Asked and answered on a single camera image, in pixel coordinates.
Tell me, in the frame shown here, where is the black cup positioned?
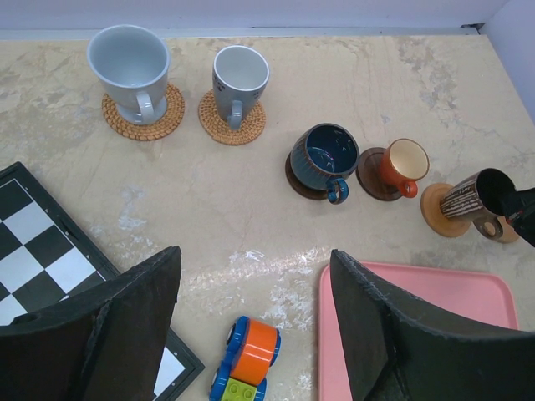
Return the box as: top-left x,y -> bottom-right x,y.
440,168 -> 516,242

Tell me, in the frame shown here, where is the colourful toy car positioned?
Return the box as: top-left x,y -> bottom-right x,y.
209,316 -> 282,401

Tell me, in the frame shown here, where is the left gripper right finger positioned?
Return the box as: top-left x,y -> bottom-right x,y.
330,250 -> 534,400

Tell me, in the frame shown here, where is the dark wooden coaster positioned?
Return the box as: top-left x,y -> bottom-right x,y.
285,155 -> 328,201
355,147 -> 402,201

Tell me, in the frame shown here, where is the pink tray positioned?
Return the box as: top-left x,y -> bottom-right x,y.
318,261 -> 518,401

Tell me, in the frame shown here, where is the black white chessboard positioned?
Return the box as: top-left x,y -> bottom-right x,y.
1,163 -> 204,400

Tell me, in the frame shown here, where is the dark blue cup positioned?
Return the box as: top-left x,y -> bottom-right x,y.
289,123 -> 360,205

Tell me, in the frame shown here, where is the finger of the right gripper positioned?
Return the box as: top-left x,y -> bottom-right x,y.
498,188 -> 535,246

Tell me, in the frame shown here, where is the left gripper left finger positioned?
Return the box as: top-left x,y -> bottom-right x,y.
1,246 -> 181,400

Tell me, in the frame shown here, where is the orange cup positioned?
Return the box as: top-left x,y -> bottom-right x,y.
379,138 -> 430,198

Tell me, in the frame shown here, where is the large light blue cup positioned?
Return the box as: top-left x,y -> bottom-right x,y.
87,25 -> 171,125

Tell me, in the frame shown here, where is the small white cup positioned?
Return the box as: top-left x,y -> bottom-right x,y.
212,45 -> 270,130

